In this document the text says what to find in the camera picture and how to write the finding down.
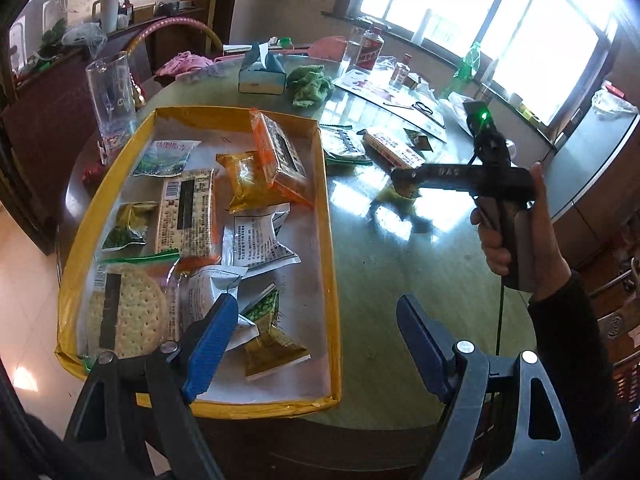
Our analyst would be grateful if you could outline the red white liquor bottle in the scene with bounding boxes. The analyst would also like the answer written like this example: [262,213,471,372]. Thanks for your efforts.
[357,24,385,71]

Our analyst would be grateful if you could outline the green plastic bottle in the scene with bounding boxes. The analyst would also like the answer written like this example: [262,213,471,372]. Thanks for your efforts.
[452,40,484,89]

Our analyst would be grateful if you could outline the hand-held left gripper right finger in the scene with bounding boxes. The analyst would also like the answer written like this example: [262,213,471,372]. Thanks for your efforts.
[396,294,581,480]

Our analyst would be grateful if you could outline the printed paper sheet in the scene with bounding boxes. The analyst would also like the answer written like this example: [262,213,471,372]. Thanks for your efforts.
[332,67,449,144]

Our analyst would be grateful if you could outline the black cable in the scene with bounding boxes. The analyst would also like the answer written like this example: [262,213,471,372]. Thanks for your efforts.
[492,280,505,361]

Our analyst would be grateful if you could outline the white printed snack packet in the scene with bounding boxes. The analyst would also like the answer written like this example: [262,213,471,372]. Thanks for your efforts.
[179,264,260,356]
[221,203,302,272]

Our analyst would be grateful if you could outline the pink fly swatter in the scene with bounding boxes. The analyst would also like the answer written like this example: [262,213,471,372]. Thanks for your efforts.
[307,35,349,61]

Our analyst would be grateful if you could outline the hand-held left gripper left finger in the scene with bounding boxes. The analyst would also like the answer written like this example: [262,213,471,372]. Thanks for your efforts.
[64,292,241,480]

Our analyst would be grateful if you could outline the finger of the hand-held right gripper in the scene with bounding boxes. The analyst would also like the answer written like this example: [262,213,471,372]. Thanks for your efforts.
[390,166,435,194]

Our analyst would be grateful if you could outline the small dark green packet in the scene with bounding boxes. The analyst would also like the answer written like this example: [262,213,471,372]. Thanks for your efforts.
[404,129,434,152]

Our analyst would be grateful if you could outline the brown cracker packet black label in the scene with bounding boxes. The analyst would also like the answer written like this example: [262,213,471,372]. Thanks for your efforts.
[154,169,221,267]

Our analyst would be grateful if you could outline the clear glass pitcher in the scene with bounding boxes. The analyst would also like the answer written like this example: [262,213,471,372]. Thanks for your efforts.
[85,51,139,154]

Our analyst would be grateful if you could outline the white tumbler with straw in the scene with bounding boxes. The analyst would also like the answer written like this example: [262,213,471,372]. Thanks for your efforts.
[92,0,121,34]

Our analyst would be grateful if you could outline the pink cloth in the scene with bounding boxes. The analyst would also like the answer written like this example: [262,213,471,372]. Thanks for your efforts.
[154,51,214,79]

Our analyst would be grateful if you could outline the orange yellow snack packet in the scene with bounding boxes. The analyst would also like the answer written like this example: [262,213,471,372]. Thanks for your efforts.
[216,152,275,213]

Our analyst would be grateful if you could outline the person's right forearm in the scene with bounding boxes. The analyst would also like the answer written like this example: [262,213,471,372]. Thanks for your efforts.
[527,270,633,467]

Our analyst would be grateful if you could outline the pink yellow hula hoop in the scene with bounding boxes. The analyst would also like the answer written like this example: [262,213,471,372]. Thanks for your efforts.
[123,16,224,57]

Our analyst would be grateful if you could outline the window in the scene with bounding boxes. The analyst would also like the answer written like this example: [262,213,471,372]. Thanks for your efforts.
[345,0,621,126]

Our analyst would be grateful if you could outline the yellow green snack packet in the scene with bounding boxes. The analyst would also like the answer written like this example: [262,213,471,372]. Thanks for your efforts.
[101,201,157,254]
[377,182,422,213]
[239,284,312,382]

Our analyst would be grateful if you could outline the round cracker packet green zip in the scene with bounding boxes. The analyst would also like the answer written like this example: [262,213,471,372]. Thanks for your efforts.
[82,252,181,362]
[319,124,374,167]

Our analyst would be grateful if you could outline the person's right hand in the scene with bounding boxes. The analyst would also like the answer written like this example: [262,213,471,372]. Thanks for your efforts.
[471,161,572,303]

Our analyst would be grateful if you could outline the crumpled white plastic bag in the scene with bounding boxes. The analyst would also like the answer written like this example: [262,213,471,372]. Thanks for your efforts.
[592,88,639,116]

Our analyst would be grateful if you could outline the teal tissue box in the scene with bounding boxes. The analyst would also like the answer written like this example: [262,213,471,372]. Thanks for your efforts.
[237,42,287,96]

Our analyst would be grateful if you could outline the red white cracker packet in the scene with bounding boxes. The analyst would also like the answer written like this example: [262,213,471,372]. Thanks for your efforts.
[362,129,426,170]

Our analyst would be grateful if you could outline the small clear bottle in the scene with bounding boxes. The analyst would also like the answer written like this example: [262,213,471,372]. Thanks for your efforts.
[389,53,412,91]

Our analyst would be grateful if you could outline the clear plastic bag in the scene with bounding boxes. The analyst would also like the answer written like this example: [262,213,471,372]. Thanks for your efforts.
[59,22,109,49]

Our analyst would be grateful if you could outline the green cloth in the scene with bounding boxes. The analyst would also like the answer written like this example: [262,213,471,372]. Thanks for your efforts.
[285,64,335,109]

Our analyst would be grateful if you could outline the grey refrigerator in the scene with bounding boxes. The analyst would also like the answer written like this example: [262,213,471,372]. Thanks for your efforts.
[547,105,640,261]

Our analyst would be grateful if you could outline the orange cracker packet black label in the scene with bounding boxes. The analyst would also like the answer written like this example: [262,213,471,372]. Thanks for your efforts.
[249,108,315,208]

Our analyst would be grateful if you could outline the clear glass jar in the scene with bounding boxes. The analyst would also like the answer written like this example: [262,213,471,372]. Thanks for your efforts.
[344,24,366,69]

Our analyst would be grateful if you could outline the green white landscape snack packet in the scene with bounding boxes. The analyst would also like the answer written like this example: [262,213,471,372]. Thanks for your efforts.
[131,139,202,179]

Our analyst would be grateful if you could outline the dark wooden sideboard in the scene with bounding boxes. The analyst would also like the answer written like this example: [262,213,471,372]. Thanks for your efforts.
[0,5,211,256]

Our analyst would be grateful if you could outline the yellow-edged white cardboard box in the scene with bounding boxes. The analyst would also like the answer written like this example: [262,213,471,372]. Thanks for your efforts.
[55,106,343,420]

